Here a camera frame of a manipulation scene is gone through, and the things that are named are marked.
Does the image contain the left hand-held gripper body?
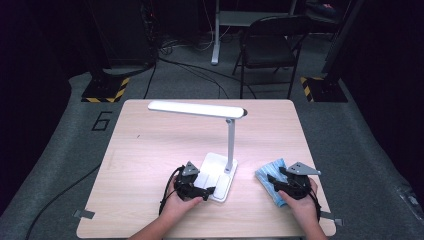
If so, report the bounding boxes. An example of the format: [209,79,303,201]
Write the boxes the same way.
[173,161,201,201]

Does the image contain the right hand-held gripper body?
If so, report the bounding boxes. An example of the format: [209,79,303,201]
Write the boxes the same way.
[276,161,322,201]

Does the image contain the light blue towel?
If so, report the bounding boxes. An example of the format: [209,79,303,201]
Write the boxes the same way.
[254,158,291,208]

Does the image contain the white desk lamp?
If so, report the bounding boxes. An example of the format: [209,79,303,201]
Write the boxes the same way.
[147,100,249,203]

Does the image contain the person's right hand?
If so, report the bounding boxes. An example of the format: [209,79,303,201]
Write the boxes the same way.
[278,178,321,231]

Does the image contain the person's left hand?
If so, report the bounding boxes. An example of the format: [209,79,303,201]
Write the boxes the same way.
[160,176,204,223]

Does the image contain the grey tape piece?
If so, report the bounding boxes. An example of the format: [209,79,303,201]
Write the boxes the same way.
[73,209,96,220]
[320,210,344,227]

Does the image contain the black stand with striped base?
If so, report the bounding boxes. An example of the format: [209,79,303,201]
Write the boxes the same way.
[80,0,131,104]
[299,0,364,103]

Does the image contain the black folding chair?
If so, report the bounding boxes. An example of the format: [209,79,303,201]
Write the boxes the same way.
[232,14,313,100]

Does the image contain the dark equipment cabinet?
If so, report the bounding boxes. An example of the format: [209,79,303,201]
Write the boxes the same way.
[89,0,158,68]

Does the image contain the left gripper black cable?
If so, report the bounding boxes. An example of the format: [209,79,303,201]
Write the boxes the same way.
[158,165,186,216]

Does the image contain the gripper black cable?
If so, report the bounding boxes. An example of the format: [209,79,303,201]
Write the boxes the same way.
[158,165,186,216]
[308,189,323,223]

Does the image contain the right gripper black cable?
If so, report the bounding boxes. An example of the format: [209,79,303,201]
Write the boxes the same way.
[308,189,323,223]

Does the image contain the thin black floor cable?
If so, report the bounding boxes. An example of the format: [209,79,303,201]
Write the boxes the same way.
[156,56,258,100]

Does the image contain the thick black floor cable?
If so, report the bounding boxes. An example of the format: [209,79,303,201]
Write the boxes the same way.
[24,163,101,240]

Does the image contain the white desk frame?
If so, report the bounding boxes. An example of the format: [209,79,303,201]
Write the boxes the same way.
[210,0,298,66]

